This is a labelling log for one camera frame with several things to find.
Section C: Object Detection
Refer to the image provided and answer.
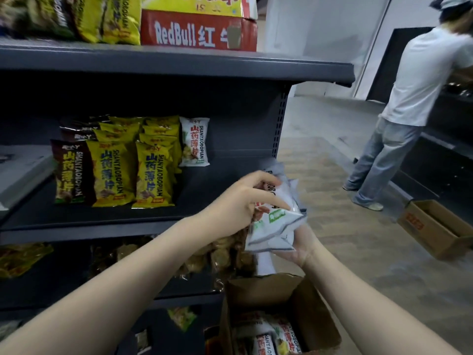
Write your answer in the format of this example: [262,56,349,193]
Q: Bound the person's right hand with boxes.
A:
[273,224,322,271]

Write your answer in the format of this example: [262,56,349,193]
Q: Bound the person's right forearm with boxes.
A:
[301,247,463,355]

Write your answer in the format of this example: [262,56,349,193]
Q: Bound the brown snack packet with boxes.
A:
[65,115,111,125]
[60,121,101,133]
[0,0,41,39]
[60,130,97,143]
[50,139,98,206]
[28,0,78,41]

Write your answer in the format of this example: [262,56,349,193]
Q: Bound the dark grey metal shelf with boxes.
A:
[0,36,356,355]

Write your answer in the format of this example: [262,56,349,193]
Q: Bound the orange wrapped snacks on shelf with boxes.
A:
[0,243,55,280]

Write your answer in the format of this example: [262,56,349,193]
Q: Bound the red carton with white lettering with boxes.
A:
[140,9,259,52]

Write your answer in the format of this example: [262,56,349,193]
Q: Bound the yellow-green flat packet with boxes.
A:
[167,306,199,333]

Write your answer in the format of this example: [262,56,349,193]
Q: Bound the white printed flat box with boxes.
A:
[0,145,56,212]

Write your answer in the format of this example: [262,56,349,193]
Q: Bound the pile of wrapped pastries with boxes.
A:
[88,225,259,289]

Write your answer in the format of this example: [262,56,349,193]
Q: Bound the person's left hand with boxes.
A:
[196,170,293,241]

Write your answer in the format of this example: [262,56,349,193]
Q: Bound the small white-brown packet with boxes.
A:
[135,328,153,354]

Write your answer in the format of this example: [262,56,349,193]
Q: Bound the brown cardboard box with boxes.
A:
[218,272,342,355]

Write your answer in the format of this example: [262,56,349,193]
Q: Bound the person's left forearm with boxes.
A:
[0,214,208,355]

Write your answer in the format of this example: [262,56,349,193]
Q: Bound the tan carton with red print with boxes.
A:
[397,199,473,261]

